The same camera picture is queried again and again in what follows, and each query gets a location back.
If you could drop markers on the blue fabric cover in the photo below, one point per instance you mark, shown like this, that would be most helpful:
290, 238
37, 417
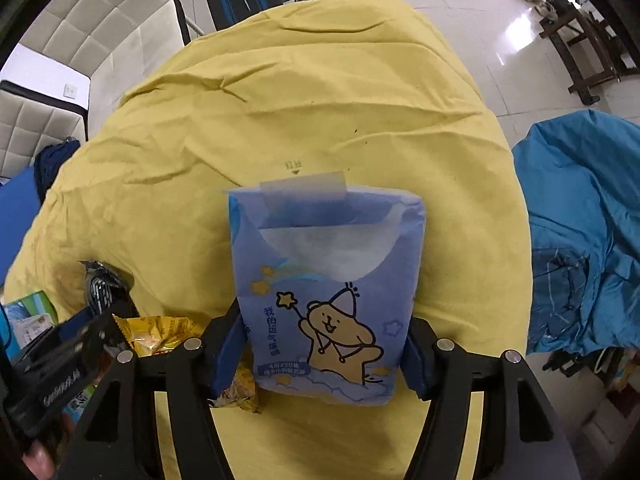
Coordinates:
580, 177

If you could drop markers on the white padded chair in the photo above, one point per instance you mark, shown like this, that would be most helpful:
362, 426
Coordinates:
115, 43
30, 121

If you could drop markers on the yellow snack bag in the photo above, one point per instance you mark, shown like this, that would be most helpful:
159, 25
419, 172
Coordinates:
161, 334

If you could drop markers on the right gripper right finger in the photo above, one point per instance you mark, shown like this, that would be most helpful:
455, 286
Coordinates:
491, 405

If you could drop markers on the dark wooden chair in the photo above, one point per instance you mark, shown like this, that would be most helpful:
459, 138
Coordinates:
591, 52

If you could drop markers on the white padded chair right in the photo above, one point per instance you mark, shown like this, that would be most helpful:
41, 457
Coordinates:
115, 43

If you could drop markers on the cardboard milk box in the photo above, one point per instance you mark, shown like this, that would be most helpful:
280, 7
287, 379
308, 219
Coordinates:
21, 322

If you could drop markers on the dark blue knitted cloth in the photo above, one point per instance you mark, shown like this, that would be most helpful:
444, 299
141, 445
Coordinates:
48, 163

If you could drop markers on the blue foam mat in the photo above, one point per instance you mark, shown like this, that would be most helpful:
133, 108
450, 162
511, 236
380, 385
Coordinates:
19, 204

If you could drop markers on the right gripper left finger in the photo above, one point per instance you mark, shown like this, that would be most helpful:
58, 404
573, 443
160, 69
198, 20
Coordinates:
117, 437

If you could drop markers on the person's left hand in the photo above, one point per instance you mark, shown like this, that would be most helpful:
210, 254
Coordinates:
39, 462

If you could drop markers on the yellow tablecloth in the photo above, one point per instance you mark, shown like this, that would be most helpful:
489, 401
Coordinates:
367, 88

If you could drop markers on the black snack bag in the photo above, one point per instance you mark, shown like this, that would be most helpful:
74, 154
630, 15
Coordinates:
106, 291

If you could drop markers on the white padded chair left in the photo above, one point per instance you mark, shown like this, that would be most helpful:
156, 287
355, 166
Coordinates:
30, 121

